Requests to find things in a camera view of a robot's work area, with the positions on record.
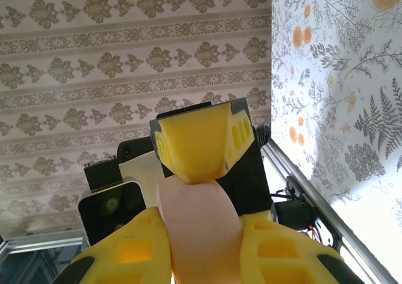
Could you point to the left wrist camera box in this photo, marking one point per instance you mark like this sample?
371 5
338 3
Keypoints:
111 211

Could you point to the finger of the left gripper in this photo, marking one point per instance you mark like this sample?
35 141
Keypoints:
198 142

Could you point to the orange egg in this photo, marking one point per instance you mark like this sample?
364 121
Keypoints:
201 227

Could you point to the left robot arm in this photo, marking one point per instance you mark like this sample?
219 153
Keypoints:
292 213

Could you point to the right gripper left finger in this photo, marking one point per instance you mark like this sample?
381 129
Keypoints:
132 255

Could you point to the grey metal shelf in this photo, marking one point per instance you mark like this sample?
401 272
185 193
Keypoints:
31 265

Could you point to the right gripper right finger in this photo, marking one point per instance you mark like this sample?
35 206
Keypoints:
282 255

